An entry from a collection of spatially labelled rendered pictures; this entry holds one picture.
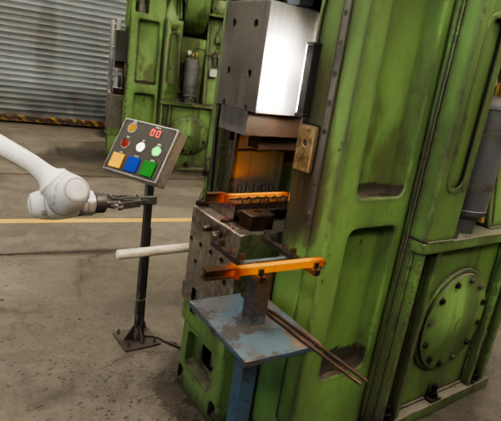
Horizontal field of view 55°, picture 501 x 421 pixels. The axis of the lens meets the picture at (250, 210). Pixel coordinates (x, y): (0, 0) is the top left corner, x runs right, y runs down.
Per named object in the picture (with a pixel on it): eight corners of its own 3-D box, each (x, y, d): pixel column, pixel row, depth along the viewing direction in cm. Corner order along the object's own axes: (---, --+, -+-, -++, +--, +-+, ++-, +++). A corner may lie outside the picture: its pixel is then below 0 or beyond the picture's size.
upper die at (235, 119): (244, 135, 189) (247, 111, 186) (218, 126, 204) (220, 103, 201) (322, 139, 213) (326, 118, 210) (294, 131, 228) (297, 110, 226)
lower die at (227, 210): (232, 221, 199) (235, 201, 196) (208, 206, 214) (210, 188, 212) (309, 215, 223) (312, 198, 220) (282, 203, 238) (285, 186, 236)
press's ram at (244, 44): (268, 116, 176) (286, -2, 164) (215, 102, 205) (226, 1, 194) (349, 123, 200) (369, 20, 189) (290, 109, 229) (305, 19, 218)
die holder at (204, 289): (225, 337, 196) (240, 235, 184) (182, 296, 226) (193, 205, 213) (325, 314, 229) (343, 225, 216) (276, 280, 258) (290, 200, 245)
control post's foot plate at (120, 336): (124, 353, 255) (125, 338, 253) (110, 332, 272) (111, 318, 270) (162, 345, 268) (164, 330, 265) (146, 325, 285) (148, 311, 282)
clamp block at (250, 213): (249, 231, 189) (251, 215, 187) (237, 224, 196) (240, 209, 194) (273, 229, 196) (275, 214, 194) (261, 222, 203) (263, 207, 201)
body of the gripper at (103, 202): (88, 209, 174) (113, 207, 180) (96, 216, 168) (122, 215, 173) (89, 189, 172) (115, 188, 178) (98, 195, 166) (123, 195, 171)
